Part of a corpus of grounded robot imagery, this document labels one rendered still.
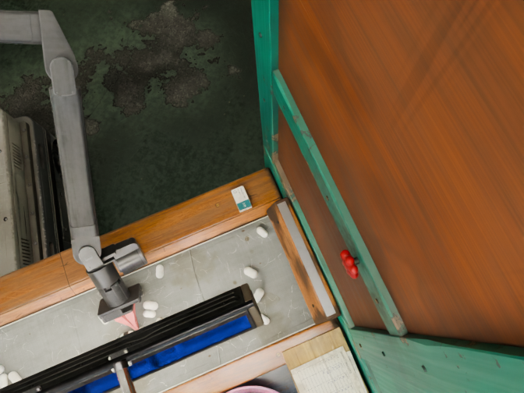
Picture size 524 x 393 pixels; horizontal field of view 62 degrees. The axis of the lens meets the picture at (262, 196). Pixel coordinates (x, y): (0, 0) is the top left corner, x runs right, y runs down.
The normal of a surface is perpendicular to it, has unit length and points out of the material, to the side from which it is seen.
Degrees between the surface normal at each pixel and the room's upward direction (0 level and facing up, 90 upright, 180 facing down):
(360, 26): 90
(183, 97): 0
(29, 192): 0
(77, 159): 43
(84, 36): 0
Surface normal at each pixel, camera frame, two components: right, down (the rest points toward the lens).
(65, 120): 0.33, 0.32
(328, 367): -0.04, -0.27
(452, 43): -0.92, 0.38
